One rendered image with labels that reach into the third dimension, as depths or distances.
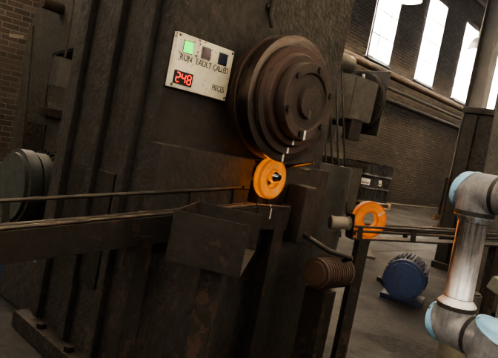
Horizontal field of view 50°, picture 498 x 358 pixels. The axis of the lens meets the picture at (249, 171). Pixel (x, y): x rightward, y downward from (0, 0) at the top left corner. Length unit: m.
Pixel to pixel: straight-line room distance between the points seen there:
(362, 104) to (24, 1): 5.85
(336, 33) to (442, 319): 1.31
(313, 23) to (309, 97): 0.49
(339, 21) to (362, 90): 7.58
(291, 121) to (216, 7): 0.47
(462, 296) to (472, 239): 0.18
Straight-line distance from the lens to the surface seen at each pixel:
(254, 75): 1.84
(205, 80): 1.87
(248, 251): 1.62
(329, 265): 2.15
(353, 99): 9.88
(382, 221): 2.36
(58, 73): 5.90
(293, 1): 2.23
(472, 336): 1.72
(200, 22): 1.88
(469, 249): 1.73
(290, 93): 1.86
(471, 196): 1.70
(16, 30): 7.97
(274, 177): 1.98
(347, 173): 4.79
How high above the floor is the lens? 0.93
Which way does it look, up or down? 3 degrees down
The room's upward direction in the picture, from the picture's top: 11 degrees clockwise
